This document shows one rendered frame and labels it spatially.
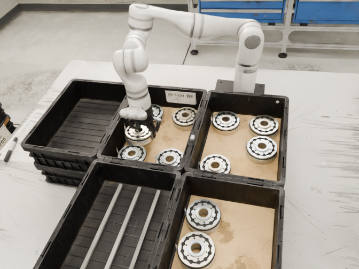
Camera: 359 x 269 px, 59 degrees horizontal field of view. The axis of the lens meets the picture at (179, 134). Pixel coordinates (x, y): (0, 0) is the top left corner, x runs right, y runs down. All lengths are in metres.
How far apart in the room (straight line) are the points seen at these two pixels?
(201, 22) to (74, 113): 0.65
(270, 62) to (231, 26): 1.80
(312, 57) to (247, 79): 1.86
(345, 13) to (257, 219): 2.29
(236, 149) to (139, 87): 0.41
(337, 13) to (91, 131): 2.27
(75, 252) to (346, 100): 1.28
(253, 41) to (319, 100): 0.50
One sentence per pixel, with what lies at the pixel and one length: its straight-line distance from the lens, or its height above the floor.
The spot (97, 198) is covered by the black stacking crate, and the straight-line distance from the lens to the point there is 1.11.
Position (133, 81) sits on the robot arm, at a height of 1.13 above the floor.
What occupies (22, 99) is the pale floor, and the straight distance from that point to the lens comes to 3.23.
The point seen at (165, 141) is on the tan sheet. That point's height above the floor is 0.83.
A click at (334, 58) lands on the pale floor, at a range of 3.22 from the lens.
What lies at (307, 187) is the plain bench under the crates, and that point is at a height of 0.70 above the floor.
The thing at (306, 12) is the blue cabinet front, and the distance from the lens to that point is 2.98.
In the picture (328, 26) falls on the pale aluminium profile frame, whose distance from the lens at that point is 3.04.
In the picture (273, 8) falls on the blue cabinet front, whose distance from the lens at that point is 2.95.
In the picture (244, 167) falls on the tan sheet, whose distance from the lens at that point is 1.11.
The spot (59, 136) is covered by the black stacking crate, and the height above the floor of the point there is 0.83.
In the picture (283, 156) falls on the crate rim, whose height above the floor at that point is 0.93.
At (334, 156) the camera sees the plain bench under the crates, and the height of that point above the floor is 0.70.
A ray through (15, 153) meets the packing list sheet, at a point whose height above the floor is 0.70.
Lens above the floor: 1.71
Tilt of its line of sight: 46 degrees down
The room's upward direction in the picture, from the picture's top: 8 degrees counter-clockwise
